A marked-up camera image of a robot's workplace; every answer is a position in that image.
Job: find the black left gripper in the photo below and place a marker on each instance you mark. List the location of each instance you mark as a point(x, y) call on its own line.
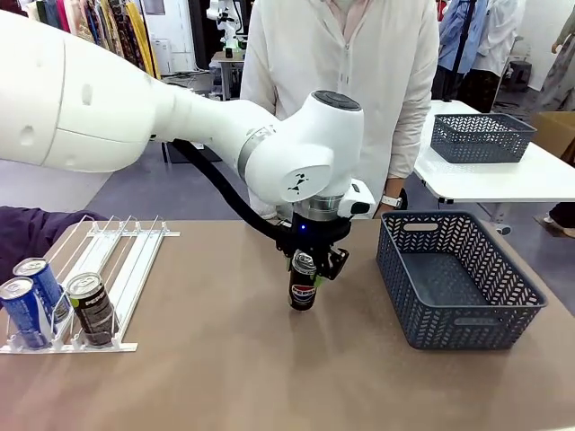
point(314, 233)

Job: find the black Pepsi can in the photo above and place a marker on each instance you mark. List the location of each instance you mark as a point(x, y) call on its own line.
point(94, 310)
point(304, 287)

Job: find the small grey plastic basket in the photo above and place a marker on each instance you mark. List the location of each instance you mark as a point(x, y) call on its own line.
point(483, 139)

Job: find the blue Pepsi can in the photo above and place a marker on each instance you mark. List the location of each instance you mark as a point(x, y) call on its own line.
point(22, 319)
point(49, 287)

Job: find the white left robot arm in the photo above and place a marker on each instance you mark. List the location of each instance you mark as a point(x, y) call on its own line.
point(90, 103)

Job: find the white can dispenser rack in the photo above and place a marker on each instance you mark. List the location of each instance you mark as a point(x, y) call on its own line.
point(130, 269)

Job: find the person's left hand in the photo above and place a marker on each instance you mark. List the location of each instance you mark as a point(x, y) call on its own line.
point(385, 212)

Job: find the large grey plastic basket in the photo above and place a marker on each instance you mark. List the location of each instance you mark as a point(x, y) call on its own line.
point(453, 287)

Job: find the white side table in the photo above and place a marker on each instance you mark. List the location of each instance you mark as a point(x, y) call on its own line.
point(485, 179)

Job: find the person in white jacket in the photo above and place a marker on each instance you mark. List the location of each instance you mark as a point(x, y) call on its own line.
point(305, 49)

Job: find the white humanoid robot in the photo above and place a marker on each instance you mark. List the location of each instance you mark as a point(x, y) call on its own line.
point(231, 22)

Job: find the bystander's leg and shoe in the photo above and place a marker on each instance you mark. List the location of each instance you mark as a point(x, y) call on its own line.
point(561, 220)

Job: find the white floor appliance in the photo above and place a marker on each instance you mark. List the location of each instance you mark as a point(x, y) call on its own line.
point(161, 56)

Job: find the hanging blue shirt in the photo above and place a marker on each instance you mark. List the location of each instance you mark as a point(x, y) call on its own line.
point(453, 36)

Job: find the black garment stand pole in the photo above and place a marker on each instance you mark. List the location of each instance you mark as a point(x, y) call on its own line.
point(462, 40)

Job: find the brown cardboard box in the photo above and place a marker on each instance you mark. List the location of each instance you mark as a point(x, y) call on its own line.
point(554, 132)

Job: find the dark purple cloth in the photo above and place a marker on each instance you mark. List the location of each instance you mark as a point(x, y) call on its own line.
point(31, 233)

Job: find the dark plastic stool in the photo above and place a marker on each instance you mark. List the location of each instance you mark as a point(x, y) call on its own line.
point(521, 74)

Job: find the hanging white garment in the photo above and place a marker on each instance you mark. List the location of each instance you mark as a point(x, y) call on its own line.
point(498, 36)

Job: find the clothes rack with colourful garments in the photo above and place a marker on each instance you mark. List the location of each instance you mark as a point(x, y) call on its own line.
point(117, 31)

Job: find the mannequin in patterned dress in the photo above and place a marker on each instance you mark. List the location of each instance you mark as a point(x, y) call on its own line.
point(559, 63)

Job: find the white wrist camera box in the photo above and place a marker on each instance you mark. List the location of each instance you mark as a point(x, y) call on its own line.
point(359, 202)

